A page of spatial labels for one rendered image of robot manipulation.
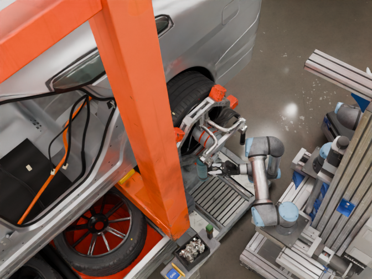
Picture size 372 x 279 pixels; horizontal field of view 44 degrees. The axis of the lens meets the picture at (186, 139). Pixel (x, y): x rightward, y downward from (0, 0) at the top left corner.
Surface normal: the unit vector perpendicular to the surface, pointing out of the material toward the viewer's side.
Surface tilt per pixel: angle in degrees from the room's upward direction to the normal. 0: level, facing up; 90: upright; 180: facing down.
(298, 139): 0
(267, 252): 0
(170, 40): 80
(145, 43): 90
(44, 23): 90
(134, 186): 0
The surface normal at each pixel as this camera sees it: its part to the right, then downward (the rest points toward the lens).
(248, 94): -0.07, -0.51
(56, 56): 0.42, -0.11
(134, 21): 0.72, 0.57
